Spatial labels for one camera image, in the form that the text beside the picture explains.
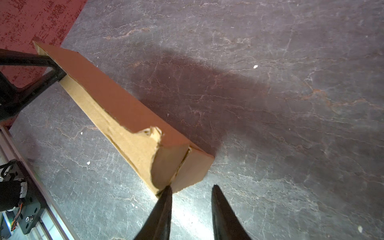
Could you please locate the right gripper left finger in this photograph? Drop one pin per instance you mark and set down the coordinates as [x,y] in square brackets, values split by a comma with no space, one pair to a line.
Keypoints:
[158,224]

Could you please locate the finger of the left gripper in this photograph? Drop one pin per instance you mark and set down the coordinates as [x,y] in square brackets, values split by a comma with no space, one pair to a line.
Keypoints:
[14,99]

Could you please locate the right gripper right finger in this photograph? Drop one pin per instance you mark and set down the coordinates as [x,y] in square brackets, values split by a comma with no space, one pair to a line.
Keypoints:
[226,225]

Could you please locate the brown cardboard box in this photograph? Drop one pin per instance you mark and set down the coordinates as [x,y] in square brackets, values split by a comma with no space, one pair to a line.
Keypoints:
[158,153]

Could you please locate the aluminium front rail frame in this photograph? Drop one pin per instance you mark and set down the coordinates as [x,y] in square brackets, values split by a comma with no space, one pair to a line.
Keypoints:
[52,225]

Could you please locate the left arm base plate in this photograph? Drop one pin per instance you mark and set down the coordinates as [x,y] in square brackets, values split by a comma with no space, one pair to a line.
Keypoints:
[21,196]

